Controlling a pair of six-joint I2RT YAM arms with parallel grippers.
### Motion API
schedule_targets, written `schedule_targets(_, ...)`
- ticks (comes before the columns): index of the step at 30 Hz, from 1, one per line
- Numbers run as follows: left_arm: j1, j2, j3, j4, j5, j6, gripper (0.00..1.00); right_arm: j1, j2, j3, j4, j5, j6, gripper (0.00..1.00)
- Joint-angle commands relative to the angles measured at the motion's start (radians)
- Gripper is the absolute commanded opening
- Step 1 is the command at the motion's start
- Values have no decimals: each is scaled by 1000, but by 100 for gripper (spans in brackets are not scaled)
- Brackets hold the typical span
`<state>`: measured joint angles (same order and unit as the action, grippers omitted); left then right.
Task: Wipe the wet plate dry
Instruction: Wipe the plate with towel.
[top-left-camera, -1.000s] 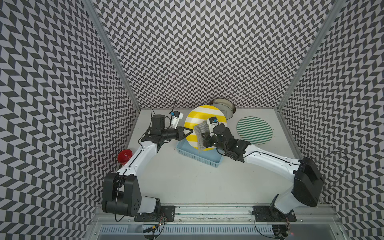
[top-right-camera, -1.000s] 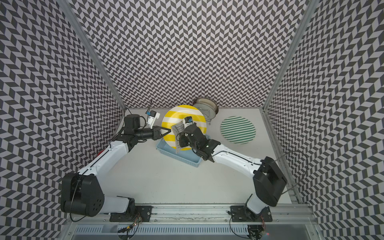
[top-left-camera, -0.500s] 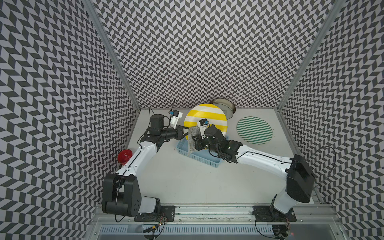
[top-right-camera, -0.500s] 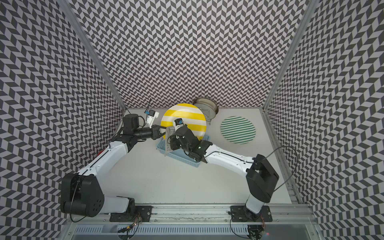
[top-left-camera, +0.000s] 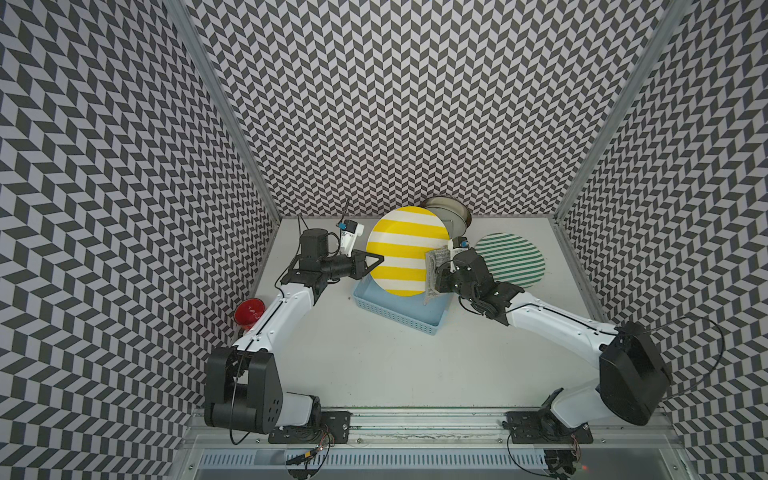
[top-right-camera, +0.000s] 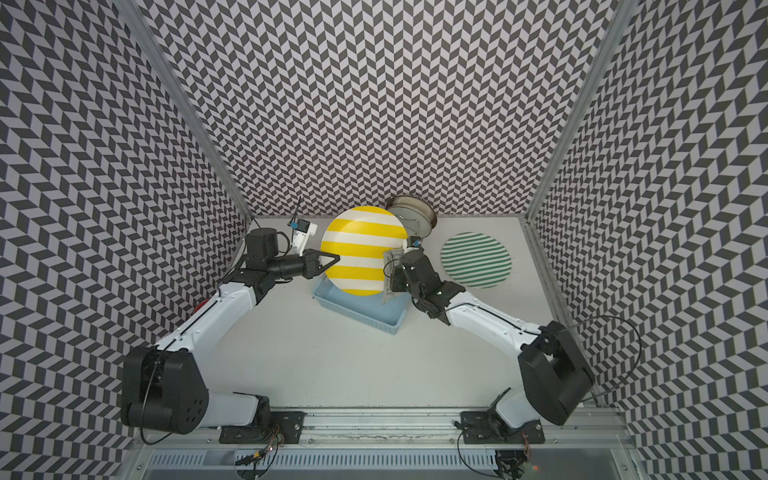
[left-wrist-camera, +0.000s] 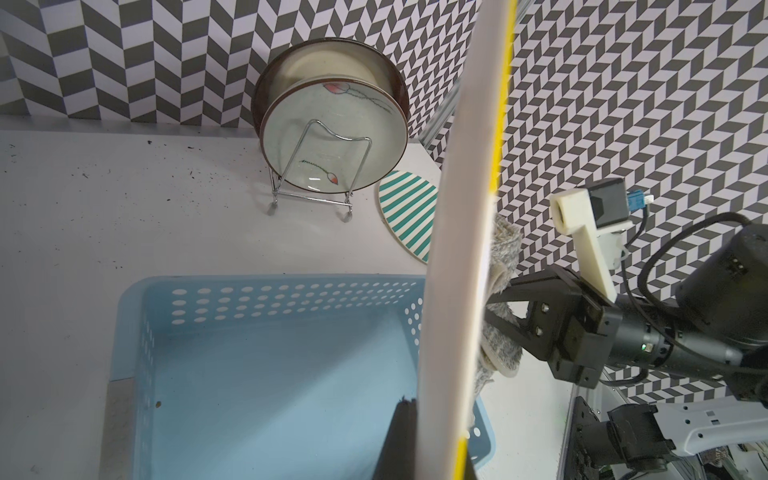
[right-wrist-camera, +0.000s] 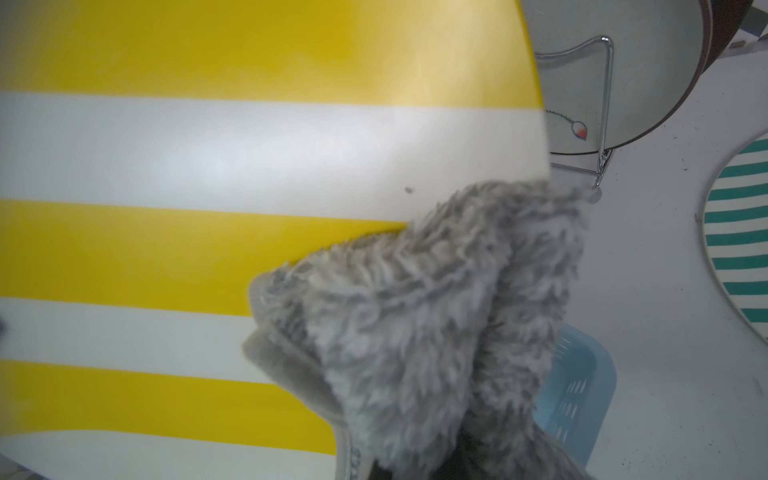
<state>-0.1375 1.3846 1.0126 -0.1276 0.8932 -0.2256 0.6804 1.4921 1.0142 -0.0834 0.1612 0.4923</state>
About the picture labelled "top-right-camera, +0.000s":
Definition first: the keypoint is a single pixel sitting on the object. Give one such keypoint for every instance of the red round object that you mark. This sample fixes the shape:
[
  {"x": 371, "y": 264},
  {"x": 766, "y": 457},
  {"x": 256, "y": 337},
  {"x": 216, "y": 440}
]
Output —
[{"x": 204, "y": 304}]

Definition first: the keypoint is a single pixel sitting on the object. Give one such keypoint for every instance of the green striped plate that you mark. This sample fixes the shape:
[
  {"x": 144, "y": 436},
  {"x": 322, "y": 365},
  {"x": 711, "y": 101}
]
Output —
[{"x": 476, "y": 260}]

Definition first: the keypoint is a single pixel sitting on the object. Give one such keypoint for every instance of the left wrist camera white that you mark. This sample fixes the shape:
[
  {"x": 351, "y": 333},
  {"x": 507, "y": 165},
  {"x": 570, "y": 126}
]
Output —
[{"x": 302, "y": 231}]

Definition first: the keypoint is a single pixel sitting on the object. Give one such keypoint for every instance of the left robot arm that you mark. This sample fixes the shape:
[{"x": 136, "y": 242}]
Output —
[{"x": 163, "y": 388}]

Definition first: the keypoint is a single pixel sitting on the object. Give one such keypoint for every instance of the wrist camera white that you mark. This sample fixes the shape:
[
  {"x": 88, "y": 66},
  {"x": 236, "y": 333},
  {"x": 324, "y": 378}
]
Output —
[
  {"x": 412, "y": 243},
  {"x": 302, "y": 231}
]

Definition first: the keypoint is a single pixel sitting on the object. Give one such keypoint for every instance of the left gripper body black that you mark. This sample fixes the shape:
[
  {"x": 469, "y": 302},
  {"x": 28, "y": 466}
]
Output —
[{"x": 293, "y": 265}]

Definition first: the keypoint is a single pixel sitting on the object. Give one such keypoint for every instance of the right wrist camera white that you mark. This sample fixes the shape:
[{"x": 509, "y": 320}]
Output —
[{"x": 412, "y": 243}]

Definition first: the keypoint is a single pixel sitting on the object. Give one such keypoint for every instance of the aluminium mounting rail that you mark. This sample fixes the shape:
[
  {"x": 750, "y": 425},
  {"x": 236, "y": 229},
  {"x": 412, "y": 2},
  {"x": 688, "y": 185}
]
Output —
[{"x": 423, "y": 428}]

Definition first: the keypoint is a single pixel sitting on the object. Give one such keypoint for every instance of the yellow striped plate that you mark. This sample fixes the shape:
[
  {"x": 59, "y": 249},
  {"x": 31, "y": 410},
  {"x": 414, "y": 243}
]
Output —
[{"x": 360, "y": 237}]

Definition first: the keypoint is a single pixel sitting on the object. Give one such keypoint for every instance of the light blue plastic basket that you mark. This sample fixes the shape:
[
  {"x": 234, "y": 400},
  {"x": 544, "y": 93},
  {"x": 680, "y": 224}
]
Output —
[{"x": 377, "y": 311}]

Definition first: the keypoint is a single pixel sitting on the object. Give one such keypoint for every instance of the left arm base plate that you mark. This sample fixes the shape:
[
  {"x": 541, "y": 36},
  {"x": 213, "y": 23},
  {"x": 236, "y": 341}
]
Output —
[{"x": 285, "y": 426}]

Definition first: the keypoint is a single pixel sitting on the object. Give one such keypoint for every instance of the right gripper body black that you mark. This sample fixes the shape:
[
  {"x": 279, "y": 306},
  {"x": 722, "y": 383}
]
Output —
[{"x": 402, "y": 283}]

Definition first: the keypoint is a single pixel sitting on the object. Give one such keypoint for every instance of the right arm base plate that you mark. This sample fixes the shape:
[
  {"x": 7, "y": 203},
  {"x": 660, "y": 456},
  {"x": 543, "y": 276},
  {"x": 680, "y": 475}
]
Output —
[{"x": 486, "y": 427}]

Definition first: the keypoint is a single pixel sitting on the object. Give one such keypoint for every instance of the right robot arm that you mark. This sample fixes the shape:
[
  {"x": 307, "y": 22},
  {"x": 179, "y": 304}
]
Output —
[{"x": 554, "y": 374}]

